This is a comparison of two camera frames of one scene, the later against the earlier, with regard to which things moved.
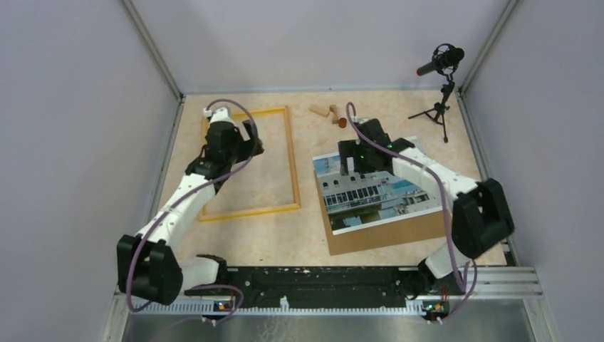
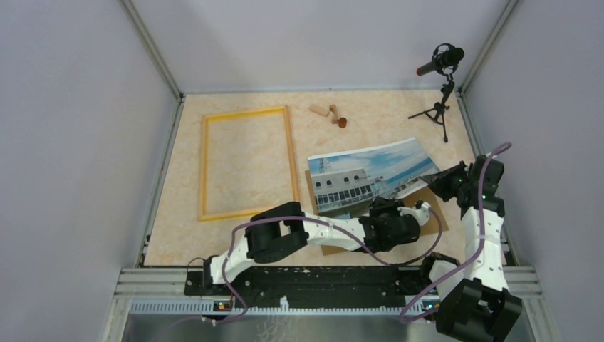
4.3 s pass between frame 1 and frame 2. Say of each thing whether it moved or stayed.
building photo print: moved
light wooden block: stayed
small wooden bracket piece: stayed
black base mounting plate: stayed
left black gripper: moved
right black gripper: moved
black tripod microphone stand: stayed
